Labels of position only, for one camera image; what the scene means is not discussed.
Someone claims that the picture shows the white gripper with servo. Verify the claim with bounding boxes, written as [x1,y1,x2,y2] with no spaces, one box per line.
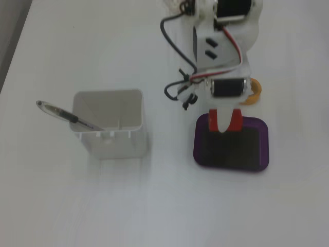
[194,24,254,134]

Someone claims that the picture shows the red ribbed cube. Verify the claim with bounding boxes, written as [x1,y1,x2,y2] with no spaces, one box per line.
[208,108,243,132]

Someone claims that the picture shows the purple metal tray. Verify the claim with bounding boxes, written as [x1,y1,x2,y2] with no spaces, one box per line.
[192,113,270,173]

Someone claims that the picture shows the yellow tape roll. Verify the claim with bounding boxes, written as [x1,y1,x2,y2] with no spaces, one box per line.
[239,77,263,106]

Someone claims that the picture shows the white plastic pen holder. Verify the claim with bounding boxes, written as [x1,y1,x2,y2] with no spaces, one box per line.
[72,89,149,160]

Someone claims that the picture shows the black pen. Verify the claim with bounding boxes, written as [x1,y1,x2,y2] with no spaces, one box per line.
[35,99,105,131]

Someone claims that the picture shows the red white black servo wire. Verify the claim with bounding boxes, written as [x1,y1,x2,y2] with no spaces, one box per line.
[190,24,250,84]

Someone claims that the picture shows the black cable with zip tie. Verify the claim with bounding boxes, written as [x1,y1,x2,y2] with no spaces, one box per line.
[160,12,199,111]

